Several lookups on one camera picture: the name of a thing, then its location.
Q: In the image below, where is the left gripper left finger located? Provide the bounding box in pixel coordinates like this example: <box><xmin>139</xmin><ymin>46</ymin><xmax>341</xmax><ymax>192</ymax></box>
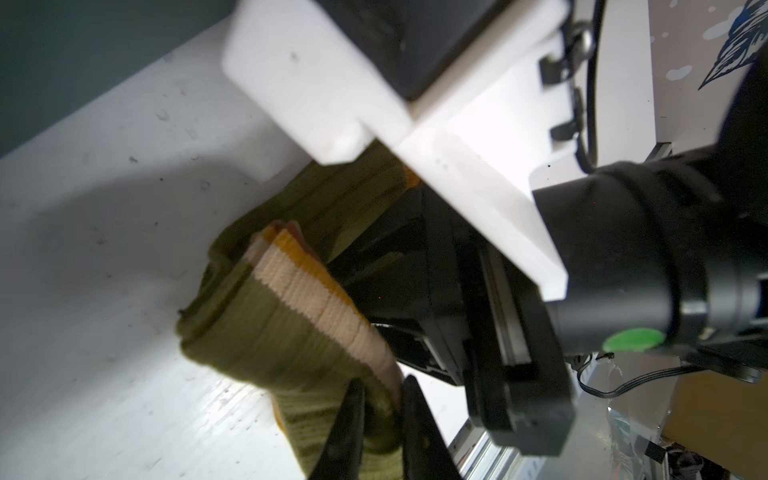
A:
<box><xmin>308</xmin><ymin>379</ymin><xmax>366</xmax><ymax>480</ymax></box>

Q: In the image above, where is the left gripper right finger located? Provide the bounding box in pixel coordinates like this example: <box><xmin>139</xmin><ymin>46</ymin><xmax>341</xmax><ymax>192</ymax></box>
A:
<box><xmin>402</xmin><ymin>375</ymin><xmax>462</xmax><ymax>480</ymax></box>

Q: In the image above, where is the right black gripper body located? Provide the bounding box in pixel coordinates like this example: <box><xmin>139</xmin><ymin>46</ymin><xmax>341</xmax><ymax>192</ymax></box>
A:
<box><xmin>330</xmin><ymin>185</ymin><xmax>575</xmax><ymax>457</ymax></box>

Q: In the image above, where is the olive striped sock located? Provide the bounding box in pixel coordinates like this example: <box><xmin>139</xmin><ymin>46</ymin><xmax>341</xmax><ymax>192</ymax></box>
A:
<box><xmin>176</xmin><ymin>144</ymin><xmax>419</xmax><ymax>479</ymax></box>

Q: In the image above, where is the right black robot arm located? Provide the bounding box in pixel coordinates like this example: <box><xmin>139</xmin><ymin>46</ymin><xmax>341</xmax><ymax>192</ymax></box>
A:
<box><xmin>330</xmin><ymin>53</ymin><xmax>767</xmax><ymax>456</ymax></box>

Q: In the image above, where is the green compartment tray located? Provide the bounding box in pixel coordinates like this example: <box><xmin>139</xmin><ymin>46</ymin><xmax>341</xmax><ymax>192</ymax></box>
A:
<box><xmin>1</xmin><ymin>0</ymin><xmax>235</xmax><ymax>154</ymax></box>

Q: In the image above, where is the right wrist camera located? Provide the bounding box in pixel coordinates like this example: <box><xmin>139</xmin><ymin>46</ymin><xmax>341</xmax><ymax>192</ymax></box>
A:
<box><xmin>222</xmin><ymin>1</ymin><xmax>655</xmax><ymax>301</ymax></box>

